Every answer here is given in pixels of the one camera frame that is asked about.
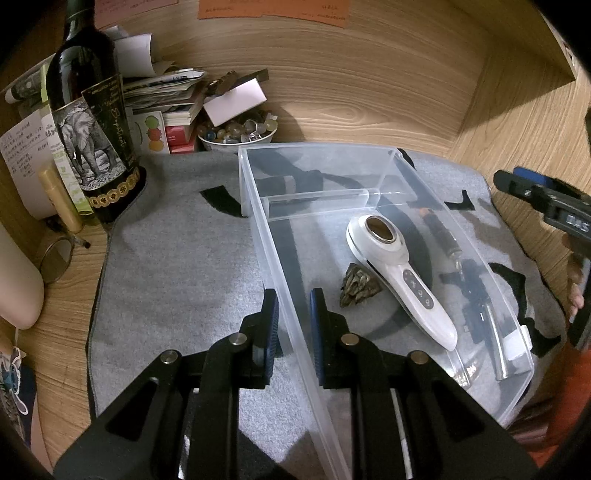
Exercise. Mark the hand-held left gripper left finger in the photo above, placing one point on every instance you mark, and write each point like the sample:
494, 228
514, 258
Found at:
272, 323

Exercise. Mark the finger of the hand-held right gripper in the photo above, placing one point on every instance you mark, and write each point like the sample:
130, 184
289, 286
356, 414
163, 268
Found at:
512, 184
533, 176

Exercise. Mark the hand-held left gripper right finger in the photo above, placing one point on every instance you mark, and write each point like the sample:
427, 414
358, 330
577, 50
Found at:
316, 323

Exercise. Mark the clear plastic storage bin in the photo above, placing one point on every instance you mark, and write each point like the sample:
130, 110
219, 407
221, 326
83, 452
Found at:
277, 258

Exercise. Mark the white handheld massager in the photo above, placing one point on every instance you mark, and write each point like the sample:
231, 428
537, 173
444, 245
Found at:
415, 295

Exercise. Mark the person's right hand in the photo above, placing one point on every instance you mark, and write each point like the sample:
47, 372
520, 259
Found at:
576, 295

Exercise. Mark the gold folded foil piece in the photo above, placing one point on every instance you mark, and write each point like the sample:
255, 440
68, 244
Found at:
360, 286

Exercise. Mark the grey felt mat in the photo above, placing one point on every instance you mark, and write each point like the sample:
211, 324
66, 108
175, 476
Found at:
184, 277

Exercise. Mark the small white block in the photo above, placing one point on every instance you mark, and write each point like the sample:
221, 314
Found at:
517, 344

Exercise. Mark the orange clothing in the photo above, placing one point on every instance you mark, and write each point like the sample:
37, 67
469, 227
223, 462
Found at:
572, 397

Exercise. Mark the white bowl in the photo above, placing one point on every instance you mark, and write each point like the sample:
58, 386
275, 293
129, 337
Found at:
235, 144

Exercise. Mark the red box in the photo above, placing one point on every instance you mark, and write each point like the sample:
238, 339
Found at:
180, 136

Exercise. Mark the fruit printed card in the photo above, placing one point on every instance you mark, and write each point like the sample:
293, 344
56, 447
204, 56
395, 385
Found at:
154, 134

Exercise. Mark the white card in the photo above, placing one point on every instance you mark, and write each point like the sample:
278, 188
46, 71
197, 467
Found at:
235, 99

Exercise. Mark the dark wooden piece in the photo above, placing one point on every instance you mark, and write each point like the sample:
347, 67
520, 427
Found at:
226, 82

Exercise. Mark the gold tube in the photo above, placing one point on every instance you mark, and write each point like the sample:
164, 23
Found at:
57, 198

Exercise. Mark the green white packet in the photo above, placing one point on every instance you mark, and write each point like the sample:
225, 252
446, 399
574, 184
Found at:
64, 170

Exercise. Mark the cream rounded object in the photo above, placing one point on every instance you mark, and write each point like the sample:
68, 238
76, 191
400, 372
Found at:
18, 277

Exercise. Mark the stack of booklets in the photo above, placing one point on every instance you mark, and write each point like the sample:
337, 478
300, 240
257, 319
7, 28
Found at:
161, 90

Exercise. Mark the blue white patterned cloth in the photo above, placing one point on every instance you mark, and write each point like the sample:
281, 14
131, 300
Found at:
11, 387

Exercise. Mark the dark wine bottle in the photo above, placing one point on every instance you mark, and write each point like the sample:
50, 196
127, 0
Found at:
87, 92

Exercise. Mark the white handwritten note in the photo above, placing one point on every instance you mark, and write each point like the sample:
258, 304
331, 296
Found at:
23, 152

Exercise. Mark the white folded paper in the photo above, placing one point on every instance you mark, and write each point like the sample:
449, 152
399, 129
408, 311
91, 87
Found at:
136, 53

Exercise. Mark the green white tube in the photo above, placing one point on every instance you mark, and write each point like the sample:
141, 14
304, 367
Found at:
27, 85

